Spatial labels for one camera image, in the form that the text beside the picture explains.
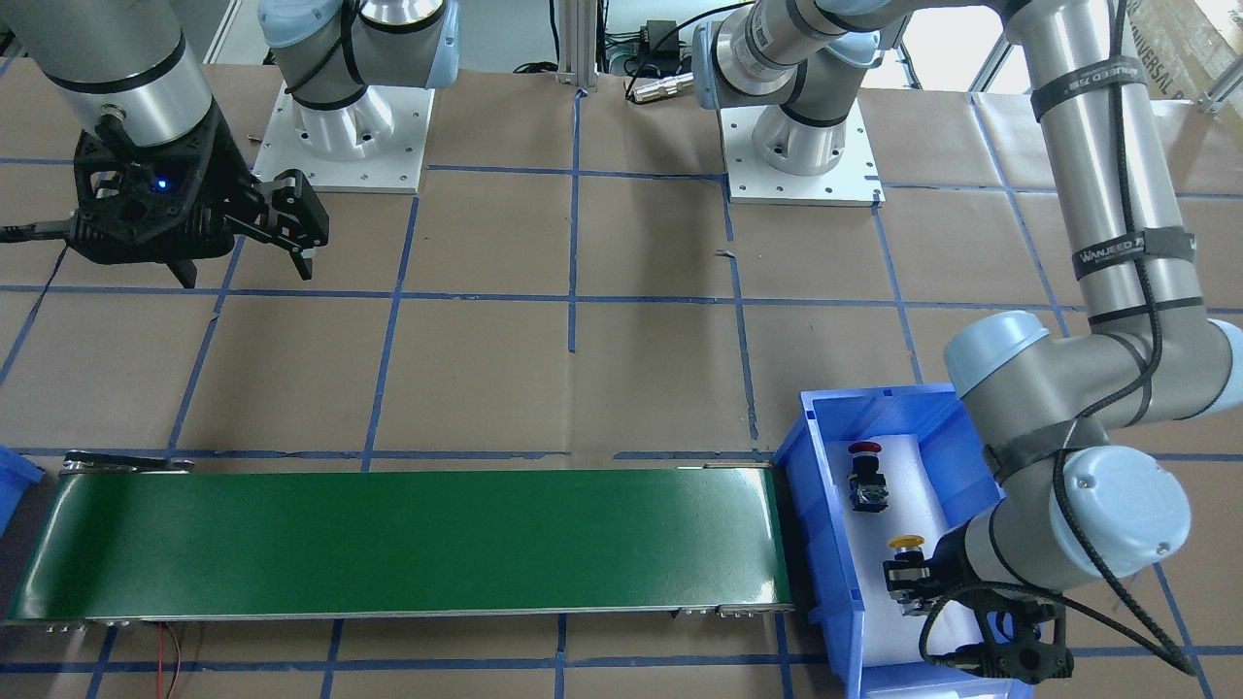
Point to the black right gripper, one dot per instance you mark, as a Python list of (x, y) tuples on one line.
[(225, 183)]

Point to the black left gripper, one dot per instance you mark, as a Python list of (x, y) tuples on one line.
[(946, 568)]

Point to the red push button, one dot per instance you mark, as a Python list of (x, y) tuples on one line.
[(869, 493)]

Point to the yellow push button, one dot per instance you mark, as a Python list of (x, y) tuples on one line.
[(907, 547)]

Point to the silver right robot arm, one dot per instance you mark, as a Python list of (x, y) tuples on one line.
[(132, 60)]

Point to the green conveyor belt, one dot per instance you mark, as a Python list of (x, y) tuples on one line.
[(198, 547)]

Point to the blue destination bin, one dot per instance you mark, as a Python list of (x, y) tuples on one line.
[(17, 474)]

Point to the black power adapter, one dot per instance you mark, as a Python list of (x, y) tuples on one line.
[(659, 40)]

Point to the cardboard box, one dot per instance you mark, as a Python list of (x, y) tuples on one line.
[(1185, 45)]

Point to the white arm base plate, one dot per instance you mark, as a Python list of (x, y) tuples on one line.
[(771, 159), (374, 146)]

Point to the aluminium frame post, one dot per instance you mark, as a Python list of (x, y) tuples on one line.
[(577, 24)]

